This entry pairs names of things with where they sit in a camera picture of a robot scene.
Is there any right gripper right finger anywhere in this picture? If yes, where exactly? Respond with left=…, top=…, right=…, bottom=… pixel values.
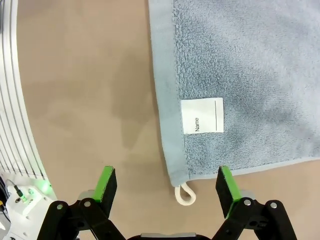
left=211, top=165, right=298, bottom=240

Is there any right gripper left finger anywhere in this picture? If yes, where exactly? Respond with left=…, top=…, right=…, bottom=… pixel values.
left=36, top=165, right=126, bottom=240

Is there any blue-grey terry towel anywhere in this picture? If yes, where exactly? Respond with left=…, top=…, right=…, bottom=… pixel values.
left=148, top=0, right=320, bottom=206

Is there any black jack plug cable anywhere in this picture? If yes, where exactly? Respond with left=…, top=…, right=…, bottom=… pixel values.
left=5, top=178, right=25, bottom=198

